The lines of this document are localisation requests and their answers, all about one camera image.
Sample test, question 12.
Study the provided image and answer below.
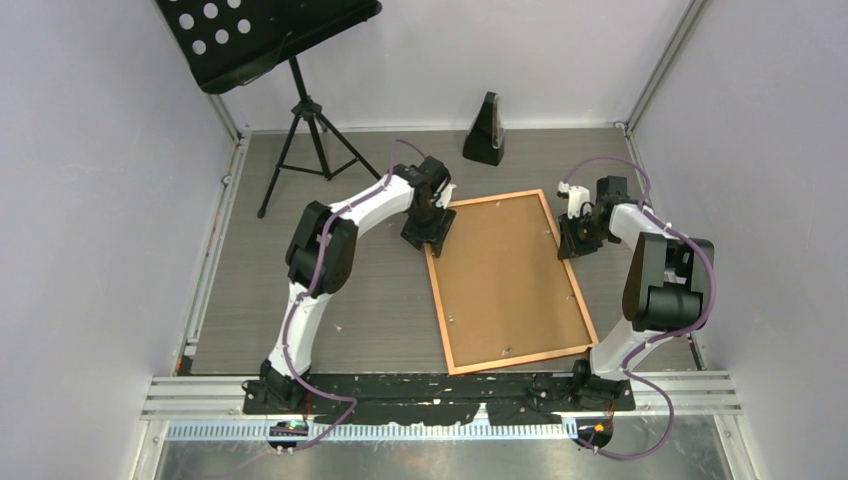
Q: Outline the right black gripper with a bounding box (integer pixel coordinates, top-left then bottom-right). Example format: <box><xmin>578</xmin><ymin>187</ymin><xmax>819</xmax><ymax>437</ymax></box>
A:
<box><xmin>558</xmin><ymin>210</ymin><xmax>615</xmax><ymax>261</ymax></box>

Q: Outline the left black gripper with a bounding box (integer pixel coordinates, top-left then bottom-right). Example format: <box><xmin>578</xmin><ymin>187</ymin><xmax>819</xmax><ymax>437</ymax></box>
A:
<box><xmin>402</xmin><ymin>201</ymin><xmax>455</xmax><ymax>258</ymax></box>

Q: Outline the brown cardboard backing board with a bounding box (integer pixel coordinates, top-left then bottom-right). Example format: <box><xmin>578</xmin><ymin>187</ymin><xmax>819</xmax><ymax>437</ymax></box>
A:
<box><xmin>430</xmin><ymin>195</ymin><xmax>592</xmax><ymax>369</ymax></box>

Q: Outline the orange wooden picture frame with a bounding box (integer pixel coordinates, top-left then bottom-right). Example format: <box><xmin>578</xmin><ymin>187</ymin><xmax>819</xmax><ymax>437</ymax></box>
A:
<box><xmin>423</xmin><ymin>188</ymin><xmax>601</xmax><ymax>377</ymax></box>

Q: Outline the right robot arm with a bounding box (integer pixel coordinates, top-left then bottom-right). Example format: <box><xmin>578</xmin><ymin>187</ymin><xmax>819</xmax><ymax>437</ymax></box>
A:
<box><xmin>557</xmin><ymin>176</ymin><xmax>716</xmax><ymax>411</ymax></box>

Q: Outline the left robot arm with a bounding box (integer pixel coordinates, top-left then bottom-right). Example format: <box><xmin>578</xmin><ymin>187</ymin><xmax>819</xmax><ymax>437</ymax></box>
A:
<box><xmin>243</xmin><ymin>156</ymin><xmax>456</xmax><ymax>414</ymax></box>

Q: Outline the black metronome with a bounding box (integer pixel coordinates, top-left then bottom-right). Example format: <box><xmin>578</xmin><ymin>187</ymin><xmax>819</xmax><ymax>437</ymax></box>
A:
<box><xmin>462</xmin><ymin>91</ymin><xmax>505</xmax><ymax>166</ymax></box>

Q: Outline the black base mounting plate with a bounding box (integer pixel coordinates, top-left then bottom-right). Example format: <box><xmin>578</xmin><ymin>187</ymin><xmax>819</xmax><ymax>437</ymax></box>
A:
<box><xmin>242</xmin><ymin>372</ymin><xmax>635</xmax><ymax>426</ymax></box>

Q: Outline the black music stand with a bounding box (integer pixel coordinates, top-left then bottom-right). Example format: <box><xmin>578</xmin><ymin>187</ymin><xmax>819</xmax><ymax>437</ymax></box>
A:
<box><xmin>155</xmin><ymin>0</ymin><xmax>382</xmax><ymax>217</ymax></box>

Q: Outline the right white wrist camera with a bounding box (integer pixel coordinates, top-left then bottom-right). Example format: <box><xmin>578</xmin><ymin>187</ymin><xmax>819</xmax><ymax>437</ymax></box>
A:
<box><xmin>557</xmin><ymin>181</ymin><xmax>590</xmax><ymax>220</ymax></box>

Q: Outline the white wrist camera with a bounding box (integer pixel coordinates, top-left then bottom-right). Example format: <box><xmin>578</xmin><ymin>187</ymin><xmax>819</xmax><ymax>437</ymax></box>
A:
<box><xmin>435</xmin><ymin>183</ymin><xmax>456</xmax><ymax>208</ymax></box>
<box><xmin>557</xmin><ymin>181</ymin><xmax>590</xmax><ymax>220</ymax></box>

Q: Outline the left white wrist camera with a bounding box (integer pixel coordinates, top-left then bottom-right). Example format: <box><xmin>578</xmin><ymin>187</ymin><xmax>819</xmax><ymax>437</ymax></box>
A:
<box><xmin>435</xmin><ymin>183</ymin><xmax>456</xmax><ymax>208</ymax></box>

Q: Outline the white slotted cable duct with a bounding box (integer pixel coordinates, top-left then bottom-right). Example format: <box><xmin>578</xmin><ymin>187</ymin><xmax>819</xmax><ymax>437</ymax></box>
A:
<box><xmin>164</xmin><ymin>419</ymin><xmax>578</xmax><ymax>442</ymax></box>

